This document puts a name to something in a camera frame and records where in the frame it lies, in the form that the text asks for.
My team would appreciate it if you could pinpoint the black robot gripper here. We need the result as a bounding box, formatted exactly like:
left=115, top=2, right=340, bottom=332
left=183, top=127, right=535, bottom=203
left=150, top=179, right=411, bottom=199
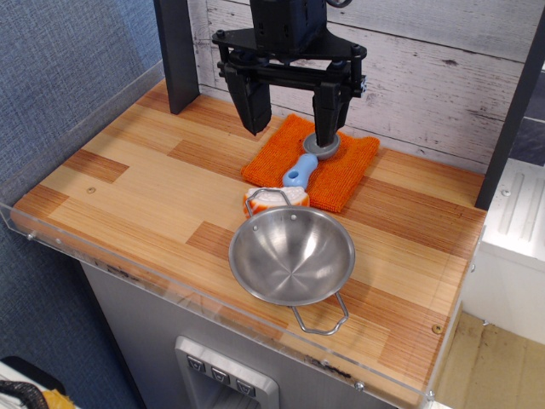
left=212, top=1, right=367, bottom=147

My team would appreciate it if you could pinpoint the stainless steel colander bowl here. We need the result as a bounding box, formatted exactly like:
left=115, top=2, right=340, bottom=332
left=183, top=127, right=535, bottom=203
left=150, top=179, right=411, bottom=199
left=228, top=204, right=355, bottom=336

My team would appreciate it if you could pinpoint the orange salmon sushi toy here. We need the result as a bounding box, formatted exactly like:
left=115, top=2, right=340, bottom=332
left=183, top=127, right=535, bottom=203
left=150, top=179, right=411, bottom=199
left=243, top=187, right=310, bottom=218

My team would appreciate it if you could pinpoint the blue grey ice cream scoop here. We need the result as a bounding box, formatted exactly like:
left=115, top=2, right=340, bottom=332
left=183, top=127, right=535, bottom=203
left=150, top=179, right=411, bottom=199
left=282, top=133, right=341, bottom=189

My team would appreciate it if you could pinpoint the orange knitted cloth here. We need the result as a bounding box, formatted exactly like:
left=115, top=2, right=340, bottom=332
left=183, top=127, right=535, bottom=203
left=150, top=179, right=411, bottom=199
left=241, top=114, right=380, bottom=213

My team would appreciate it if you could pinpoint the grey cabinet front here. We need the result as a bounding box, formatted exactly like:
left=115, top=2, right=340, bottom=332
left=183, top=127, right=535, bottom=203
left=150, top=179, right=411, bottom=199
left=83, top=264, right=388, bottom=408

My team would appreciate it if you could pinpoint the white grooved side unit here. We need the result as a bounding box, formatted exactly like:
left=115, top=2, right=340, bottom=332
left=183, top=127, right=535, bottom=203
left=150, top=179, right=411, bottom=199
left=462, top=158, right=544, bottom=343

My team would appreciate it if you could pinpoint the clear acrylic table guard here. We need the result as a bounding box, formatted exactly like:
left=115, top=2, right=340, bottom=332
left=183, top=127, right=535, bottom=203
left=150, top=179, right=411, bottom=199
left=0, top=59, right=486, bottom=406

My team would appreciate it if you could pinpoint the silver dispenser button panel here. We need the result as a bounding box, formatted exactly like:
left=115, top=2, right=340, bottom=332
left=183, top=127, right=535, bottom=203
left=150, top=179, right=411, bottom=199
left=175, top=336, right=280, bottom=408

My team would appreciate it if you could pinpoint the black and yellow object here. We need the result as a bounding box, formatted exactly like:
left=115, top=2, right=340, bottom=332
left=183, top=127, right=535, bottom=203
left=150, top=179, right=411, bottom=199
left=1, top=356, right=77, bottom=409

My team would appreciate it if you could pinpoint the dark grey left post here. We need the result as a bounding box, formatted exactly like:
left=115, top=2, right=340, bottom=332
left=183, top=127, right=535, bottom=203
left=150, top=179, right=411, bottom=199
left=153, top=0, right=200, bottom=114

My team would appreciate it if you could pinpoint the dark grey post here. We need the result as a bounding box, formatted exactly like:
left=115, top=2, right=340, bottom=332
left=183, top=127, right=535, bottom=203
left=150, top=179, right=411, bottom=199
left=474, top=11, right=544, bottom=210
left=153, top=0, right=200, bottom=114

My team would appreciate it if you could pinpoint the dark grey right post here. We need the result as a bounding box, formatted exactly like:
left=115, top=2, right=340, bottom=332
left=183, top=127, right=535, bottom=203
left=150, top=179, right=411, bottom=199
left=474, top=11, right=544, bottom=210

